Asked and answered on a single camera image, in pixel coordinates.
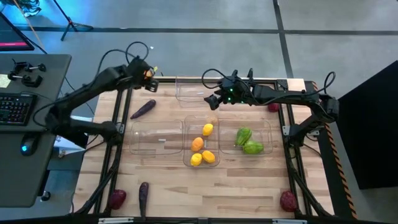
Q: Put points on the black computer mouse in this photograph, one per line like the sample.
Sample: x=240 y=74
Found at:
x=28 y=144

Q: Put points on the yellow lemon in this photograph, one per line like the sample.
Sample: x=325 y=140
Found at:
x=196 y=159
x=208 y=156
x=207 y=129

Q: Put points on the dark red bell pepper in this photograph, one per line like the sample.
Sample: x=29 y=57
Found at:
x=288 y=201
x=117 y=199
x=273 y=107

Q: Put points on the black cabinet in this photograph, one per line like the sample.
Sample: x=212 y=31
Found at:
x=373 y=140

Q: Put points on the grey desk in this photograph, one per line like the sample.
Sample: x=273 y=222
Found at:
x=18 y=174

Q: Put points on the black clamp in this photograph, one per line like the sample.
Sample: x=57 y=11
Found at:
x=28 y=66
x=28 y=81

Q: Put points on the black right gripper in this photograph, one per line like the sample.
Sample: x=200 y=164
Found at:
x=236 y=91

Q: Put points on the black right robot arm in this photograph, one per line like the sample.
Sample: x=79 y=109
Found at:
x=289 y=95

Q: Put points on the orange toy fruit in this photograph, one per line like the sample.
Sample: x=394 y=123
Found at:
x=197 y=144
x=148 y=74

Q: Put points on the pale paper note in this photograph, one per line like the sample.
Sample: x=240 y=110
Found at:
x=4 y=81

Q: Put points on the orange black hazard strip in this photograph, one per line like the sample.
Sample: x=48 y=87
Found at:
x=336 y=155

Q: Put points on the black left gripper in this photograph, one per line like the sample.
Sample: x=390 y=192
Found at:
x=136 y=70

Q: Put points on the narrow clear plastic bin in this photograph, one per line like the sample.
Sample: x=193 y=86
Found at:
x=200 y=121

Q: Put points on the white paper box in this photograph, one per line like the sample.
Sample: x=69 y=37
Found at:
x=66 y=146

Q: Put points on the purple eggplant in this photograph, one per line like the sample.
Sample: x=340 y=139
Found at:
x=143 y=109
x=143 y=199

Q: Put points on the computer monitor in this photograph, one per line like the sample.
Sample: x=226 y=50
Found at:
x=11 y=39

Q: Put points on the black aluminium frame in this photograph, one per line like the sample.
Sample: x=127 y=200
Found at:
x=174 y=221

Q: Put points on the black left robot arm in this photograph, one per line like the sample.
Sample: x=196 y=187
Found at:
x=77 y=94

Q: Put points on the thin wooden stick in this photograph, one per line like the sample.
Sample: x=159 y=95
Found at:
x=29 y=26

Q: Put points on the pale yellow produce piece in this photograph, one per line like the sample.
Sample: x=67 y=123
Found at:
x=212 y=119

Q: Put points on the shallow clear plastic bin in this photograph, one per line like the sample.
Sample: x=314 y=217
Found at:
x=265 y=137
x=155 y=137

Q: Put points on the green bell pepper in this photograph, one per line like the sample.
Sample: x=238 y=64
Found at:
x=243 y=136
x=253 y=147

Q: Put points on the black tripod stand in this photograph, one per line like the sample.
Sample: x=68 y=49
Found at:
x=72 y=25

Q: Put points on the black keyboard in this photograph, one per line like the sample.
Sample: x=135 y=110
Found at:
x=15 y=109

